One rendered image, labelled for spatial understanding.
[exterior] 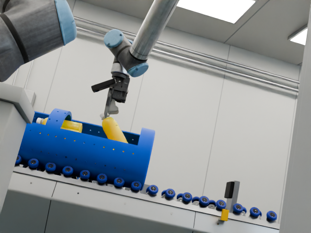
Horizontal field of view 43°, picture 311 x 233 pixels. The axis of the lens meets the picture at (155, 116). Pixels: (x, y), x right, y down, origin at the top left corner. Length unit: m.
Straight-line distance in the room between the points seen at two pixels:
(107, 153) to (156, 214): 0.33
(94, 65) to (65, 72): 0.39
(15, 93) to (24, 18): 0.25
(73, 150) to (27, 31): 0.72
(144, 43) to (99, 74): 3.85
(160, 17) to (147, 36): 0.10
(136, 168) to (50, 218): 0.41
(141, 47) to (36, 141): 0.59
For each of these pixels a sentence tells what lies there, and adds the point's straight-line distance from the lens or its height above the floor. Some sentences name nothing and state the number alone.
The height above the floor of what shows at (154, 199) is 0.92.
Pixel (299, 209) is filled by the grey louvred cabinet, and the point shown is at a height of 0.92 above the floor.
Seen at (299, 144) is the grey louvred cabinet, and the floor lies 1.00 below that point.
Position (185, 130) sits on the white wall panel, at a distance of 5.50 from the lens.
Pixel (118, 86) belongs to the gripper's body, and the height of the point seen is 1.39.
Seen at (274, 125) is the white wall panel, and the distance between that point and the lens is 6.03.
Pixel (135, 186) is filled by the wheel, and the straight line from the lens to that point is 1.73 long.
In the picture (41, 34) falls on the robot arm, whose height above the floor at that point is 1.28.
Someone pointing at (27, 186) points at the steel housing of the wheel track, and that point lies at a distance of 1.76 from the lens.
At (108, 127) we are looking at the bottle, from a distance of 1.78.
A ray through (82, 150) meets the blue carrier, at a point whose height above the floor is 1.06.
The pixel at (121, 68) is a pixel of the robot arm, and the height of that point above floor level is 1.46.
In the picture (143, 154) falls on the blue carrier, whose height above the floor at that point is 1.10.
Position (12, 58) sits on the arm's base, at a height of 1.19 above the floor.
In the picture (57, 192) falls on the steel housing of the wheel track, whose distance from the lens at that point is 1.73.
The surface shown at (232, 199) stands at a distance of 1.85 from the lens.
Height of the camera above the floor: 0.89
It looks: 13 degrees up
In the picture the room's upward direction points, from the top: 12 degrees clockwise
